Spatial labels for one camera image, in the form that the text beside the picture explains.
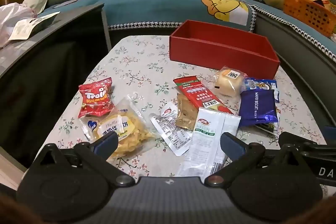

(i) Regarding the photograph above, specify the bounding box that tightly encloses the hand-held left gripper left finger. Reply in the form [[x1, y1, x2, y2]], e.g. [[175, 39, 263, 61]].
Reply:
[[37, 131, 134, 187]]

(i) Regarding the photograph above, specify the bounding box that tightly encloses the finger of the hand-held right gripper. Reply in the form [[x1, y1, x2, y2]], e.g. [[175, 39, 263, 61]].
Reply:
[[278, 132, 336, 155], [323, 126, 336, 141]]

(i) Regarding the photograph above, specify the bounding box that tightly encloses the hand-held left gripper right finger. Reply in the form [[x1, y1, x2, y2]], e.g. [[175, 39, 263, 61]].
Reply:
[[204, 132, 313, 188]]

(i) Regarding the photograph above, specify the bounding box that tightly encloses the long white green packet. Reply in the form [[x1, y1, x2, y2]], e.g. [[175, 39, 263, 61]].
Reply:
[[176, 107, 241, 178]]

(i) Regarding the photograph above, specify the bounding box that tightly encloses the yellow waffle packet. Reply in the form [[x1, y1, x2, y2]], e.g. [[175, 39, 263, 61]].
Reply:
[[80, 94, 160, 161]]

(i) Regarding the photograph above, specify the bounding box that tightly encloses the dark blue wafer packet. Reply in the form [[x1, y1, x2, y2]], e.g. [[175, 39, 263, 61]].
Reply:
[[238, 90, 279, 127]]

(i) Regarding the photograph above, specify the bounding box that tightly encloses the red gummy candy packet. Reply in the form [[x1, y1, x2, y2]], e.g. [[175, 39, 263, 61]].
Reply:
[[78, 77, 115, 119]]

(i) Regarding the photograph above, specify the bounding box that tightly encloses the gold foil snack packet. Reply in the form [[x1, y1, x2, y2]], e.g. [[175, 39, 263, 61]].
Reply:
[[175, 93, 200, 131]]

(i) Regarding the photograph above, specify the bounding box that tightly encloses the silver foil snack packet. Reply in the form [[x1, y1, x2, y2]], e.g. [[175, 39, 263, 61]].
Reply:
[[149, 101, 193, 157]]

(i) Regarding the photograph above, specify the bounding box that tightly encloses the long red snack packet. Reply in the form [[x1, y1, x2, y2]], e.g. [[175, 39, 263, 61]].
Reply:
[[173, 75, 235, 115]]

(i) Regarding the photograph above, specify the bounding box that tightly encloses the round pastry bun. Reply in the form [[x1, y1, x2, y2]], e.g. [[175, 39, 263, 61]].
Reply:
[[213, 66, 248, 98]]

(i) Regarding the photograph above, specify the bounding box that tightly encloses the blue white snack packet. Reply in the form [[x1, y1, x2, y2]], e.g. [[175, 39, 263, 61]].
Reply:
[[244, 77, 281, 104]]

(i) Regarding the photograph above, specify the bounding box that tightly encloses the red cardboard box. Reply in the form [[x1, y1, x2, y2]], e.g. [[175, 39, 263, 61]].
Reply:
[[169, 20, 281, 80]]

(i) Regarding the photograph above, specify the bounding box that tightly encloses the floral tablecloth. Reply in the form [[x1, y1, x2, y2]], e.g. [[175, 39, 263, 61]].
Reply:
[[34, 35, 327, 180]]

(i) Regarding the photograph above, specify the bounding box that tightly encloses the green sofa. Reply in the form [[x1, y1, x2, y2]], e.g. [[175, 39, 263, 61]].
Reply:
[[39, 0, 336, 135]]

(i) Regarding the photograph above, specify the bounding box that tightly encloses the orange plastic basket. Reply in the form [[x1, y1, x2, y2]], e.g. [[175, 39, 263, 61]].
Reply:
[[282, 0, 336, 38]]

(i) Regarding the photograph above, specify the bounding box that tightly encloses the white paper sheet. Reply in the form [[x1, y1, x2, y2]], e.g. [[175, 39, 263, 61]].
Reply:
[[8, 11, 61, 41]]

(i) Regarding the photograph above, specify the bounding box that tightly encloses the teal bear print sofa cover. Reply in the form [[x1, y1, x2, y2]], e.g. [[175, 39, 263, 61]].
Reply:
[[39, 0, 336, 62]]

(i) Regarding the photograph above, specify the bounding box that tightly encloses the white plastic bag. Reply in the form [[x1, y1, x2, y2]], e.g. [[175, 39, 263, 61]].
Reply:
[[0, 2, 35, 49]]

